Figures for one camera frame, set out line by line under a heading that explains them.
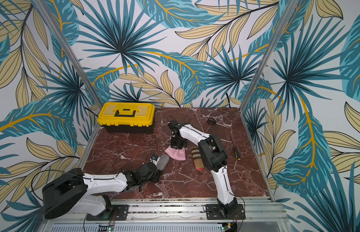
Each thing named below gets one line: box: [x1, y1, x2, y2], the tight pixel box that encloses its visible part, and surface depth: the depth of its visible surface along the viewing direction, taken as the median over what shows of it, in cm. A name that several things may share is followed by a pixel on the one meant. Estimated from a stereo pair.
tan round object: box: [191, 146, 205, 172], surface depth 92 cm
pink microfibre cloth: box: [164, 145, 187, 161], surface depth 94 cm
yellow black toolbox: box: [97, 101, 156, 134], surface depth 95 cm
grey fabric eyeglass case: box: [156, 153, 170, 171], surface depth 91 cm
